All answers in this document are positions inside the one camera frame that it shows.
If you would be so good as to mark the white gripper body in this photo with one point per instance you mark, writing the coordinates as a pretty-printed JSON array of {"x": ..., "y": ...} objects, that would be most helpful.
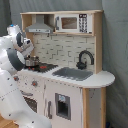
[{"x": 27, "y": 46}]

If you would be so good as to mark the small silver pot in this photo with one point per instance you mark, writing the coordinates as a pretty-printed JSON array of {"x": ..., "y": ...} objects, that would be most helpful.
[{"x": 31, "y": 61}]

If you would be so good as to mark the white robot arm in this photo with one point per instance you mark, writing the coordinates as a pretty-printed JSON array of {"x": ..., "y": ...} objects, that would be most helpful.
[{"x": 13, "y": 48}]

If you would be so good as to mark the white wooden toy kitchen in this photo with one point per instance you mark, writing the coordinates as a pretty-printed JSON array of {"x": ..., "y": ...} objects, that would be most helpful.
[{"x": 87, "y": 97}]

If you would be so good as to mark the grey range hood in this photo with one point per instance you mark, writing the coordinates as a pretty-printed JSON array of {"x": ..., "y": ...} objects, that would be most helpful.
[{"x": 39, "y": 25}]

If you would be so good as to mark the black stovetop with red burners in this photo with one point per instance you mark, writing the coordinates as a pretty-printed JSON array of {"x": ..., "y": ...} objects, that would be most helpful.
[{"x": 41, "y": 67}]

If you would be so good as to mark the left red stove knob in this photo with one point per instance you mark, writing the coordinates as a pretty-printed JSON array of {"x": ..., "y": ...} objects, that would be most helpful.
[{"x": 15, "y": 78}]

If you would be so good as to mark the red stove knob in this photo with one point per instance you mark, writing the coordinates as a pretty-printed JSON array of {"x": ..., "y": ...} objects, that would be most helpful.
[
  {"x": 15, "y": 78},
  {"x": 34, "y": 83}
]

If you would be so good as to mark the right red stove knob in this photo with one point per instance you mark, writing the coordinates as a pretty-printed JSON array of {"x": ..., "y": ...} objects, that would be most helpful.
[{"x": 34, "y": 83}]

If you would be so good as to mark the grey sink basin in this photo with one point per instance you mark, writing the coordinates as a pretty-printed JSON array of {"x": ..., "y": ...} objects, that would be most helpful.
[{"x": 73, "y": 74}]

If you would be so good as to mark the oven door with window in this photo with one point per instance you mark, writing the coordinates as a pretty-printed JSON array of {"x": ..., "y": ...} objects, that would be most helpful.
[{"x": 30, "y": 100}]

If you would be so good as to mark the white toy microwave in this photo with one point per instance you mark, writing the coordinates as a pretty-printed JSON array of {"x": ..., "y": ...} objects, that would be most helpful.
[{"x": 74, "y": 23}]

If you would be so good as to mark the black curved faucet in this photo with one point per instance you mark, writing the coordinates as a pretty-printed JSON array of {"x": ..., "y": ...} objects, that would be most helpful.
[{"x": 82, "y": 63}]

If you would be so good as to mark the grey ice dispenser panel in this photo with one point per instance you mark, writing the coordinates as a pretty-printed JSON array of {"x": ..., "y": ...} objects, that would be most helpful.
[{"x": 63, "y": 106}]

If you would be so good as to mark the grey cabinet door handle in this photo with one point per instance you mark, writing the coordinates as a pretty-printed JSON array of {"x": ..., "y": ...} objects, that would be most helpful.
[{"x": 49, "y": 110}]

